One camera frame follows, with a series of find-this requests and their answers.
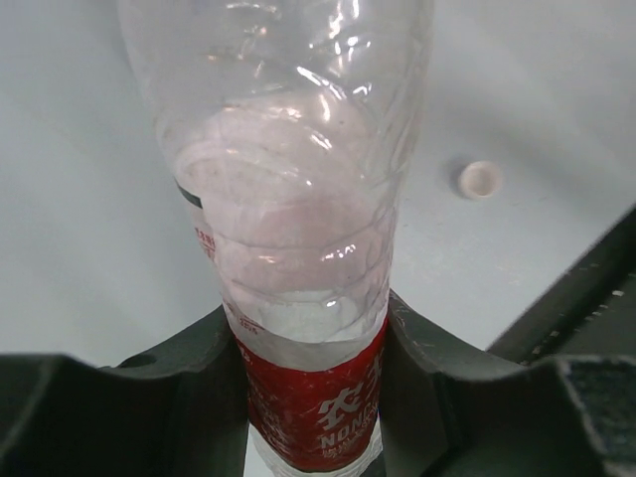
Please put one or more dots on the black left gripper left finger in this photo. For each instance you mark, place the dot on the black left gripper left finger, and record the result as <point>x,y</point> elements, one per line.
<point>177,409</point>

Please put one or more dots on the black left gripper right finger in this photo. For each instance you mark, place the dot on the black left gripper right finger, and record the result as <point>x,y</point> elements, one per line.
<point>450,409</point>

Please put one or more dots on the white bottle cap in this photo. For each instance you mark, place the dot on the white bottle cap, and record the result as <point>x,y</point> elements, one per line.
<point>480,180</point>

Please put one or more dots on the red label water bottle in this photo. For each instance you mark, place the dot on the red label water bottle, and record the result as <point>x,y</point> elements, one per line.
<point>288,127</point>

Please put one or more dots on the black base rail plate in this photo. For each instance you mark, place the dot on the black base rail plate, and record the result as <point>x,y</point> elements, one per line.
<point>572,300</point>

